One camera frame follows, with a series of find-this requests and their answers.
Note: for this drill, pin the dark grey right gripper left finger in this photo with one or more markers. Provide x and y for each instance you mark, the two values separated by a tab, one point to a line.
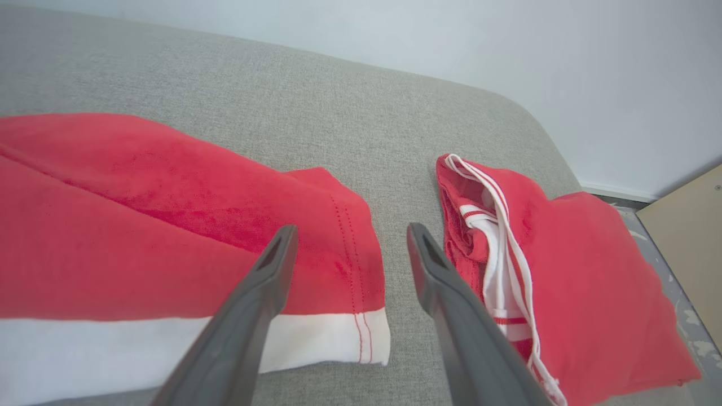
242	332

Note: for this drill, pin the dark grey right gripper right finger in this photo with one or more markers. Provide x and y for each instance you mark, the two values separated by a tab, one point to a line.
468	338

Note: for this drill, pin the red shirt with white sleeves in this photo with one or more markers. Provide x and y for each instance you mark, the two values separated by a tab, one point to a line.
592	293

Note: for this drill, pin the red garment with white hem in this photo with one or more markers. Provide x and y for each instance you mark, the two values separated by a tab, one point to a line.
141	242

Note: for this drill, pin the white baseboard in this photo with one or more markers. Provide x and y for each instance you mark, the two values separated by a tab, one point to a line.
617	192

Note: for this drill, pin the tan board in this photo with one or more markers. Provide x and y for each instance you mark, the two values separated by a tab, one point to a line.
691	248

